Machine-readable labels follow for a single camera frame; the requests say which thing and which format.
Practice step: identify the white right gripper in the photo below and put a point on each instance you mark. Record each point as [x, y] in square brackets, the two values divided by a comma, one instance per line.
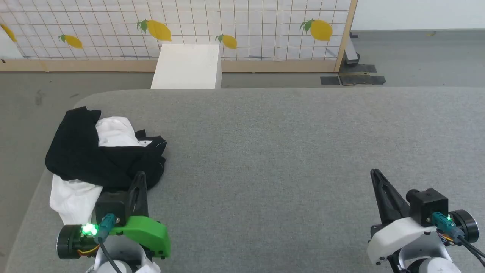
[398, 237]

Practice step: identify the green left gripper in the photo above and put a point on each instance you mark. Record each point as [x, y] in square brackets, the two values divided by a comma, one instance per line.
[146, 231]

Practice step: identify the white garment with black sleeves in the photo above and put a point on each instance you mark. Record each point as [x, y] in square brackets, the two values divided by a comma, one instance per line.
[83, 151]

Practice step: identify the grey fabric sofa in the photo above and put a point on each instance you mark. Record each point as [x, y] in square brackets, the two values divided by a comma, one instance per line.
[288, 159]

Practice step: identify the grey floor patches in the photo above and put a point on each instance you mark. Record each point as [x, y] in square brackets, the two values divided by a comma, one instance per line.
[354, 79]

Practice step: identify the dark floor tape piece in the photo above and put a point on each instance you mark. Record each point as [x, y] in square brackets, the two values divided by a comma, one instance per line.
[330, 80]
[358, 68]

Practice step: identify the white box with blue label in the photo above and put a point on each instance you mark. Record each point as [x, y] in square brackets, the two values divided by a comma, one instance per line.
[187, 66]

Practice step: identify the lemon print partition screen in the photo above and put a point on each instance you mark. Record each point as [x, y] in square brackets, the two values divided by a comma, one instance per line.
[94, 30]

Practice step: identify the white rolling board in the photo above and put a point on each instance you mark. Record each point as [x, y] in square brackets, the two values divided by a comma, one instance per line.
[416, 15]

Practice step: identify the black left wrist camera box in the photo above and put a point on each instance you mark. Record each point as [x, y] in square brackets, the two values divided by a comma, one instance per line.
[110, 206]

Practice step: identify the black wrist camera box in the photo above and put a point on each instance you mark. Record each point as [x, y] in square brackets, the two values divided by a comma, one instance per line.
[110, 206]
[426, 204]

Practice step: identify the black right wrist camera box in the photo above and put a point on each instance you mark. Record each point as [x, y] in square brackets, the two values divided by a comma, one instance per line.
[426, 204]

